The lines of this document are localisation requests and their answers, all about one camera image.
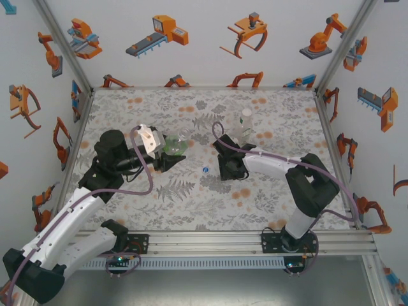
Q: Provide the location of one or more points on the green tinted plastic bottle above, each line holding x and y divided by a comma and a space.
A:
175, 146

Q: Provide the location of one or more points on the blue bottle cap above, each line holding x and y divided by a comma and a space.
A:
206, 170

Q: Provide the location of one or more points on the clear bottle with green label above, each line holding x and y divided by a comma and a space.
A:
243, 130

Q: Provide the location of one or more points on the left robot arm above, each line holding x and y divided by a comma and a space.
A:
63, 223

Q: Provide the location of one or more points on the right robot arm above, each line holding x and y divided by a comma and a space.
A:
312, 188

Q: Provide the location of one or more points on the floral patterned table mat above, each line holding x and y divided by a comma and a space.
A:
191, 210

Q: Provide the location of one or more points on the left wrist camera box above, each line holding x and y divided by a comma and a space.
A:
150, 140

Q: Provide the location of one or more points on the aluminium side rail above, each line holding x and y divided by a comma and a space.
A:
322, 108
83, 108

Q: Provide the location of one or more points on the aluminium back rail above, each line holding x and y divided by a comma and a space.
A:
204, 87

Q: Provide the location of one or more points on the aluminium front rail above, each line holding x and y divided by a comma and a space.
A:
204, 243

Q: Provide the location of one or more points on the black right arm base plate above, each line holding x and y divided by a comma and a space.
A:
269, 243

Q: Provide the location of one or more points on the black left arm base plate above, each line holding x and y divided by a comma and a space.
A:
141, 243

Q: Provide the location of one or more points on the aluminium frame post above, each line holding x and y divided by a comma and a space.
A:
63, 48
377, 280
344, 48

